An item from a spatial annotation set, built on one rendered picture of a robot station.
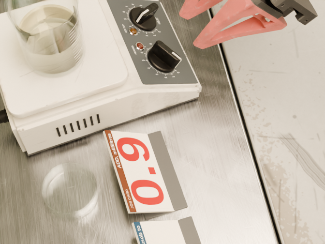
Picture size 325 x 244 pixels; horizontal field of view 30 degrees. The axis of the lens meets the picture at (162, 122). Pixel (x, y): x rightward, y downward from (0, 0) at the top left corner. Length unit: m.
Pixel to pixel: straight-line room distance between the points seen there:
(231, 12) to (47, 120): 0.21
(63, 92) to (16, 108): 0.05
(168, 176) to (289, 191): 0.13
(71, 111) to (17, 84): 0.06
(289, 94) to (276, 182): 0.11
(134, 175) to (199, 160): 0.08
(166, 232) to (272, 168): 0.14
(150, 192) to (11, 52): 0.19
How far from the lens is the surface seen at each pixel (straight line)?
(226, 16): 0.52
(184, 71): 0.65
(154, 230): 0.59
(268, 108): 0.68
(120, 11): 0.66
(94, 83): 0.58
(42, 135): 0.61
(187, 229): 0.61
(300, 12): 0.53
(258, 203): 0.63
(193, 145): 0.65
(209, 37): 0.54
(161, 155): 0.64
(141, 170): 0.61
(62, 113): 0.60
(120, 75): 0.59
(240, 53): 0.71
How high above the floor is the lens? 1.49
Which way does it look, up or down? 63 degrees down
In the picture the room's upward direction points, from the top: 1 degrees clockwise
